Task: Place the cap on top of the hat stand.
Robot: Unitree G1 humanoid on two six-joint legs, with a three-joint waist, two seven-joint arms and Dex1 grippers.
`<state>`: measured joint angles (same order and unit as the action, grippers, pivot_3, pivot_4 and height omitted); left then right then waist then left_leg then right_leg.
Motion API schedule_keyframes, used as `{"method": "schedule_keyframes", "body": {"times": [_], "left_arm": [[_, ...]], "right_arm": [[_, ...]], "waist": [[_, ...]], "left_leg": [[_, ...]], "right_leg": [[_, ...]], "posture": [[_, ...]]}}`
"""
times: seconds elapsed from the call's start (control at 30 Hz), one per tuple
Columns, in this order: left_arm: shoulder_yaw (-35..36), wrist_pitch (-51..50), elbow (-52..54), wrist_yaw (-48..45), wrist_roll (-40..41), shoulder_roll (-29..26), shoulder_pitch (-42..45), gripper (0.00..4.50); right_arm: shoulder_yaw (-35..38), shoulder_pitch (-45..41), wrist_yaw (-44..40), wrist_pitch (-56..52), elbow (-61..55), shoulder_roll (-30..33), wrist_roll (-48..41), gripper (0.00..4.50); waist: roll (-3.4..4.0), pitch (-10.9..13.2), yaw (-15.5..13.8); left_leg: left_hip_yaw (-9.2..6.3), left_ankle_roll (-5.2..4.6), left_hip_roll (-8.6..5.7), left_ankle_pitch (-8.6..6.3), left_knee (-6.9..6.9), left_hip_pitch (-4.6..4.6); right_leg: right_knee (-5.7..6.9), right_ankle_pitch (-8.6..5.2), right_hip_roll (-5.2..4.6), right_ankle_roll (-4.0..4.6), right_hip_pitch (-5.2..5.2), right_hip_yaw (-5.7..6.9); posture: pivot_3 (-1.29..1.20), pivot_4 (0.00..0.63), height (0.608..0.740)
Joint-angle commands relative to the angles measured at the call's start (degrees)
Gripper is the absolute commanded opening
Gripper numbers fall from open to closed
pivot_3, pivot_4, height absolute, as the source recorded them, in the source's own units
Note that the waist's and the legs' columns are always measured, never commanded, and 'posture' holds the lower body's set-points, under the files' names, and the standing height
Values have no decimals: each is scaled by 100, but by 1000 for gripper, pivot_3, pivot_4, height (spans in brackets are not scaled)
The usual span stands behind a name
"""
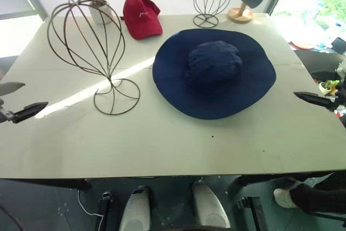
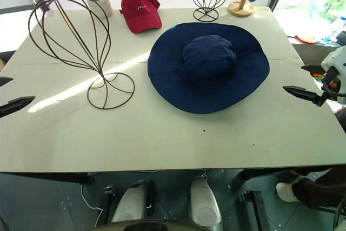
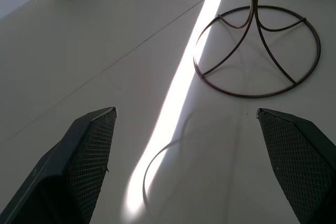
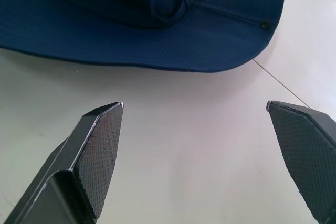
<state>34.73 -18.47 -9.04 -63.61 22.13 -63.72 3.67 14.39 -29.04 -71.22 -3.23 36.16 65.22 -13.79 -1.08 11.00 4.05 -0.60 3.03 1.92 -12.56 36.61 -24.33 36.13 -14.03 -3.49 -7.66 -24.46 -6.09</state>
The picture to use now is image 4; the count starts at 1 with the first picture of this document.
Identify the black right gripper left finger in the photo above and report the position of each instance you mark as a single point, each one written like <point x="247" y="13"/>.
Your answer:
<point x="78" y="171"/>

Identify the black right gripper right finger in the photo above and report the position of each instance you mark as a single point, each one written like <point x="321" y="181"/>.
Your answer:
<point x="307" y="155"/>

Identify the navy blue bucket hat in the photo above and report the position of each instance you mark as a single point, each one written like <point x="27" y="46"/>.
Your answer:
<point x="126" y="16"/>

